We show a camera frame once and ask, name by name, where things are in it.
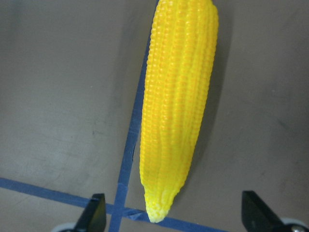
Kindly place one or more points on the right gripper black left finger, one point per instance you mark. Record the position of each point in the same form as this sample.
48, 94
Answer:
93, 218

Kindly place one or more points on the yellow corn cob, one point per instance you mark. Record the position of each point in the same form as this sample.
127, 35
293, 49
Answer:
179, 66

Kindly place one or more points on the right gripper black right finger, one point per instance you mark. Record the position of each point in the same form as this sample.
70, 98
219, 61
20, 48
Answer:
257, 216

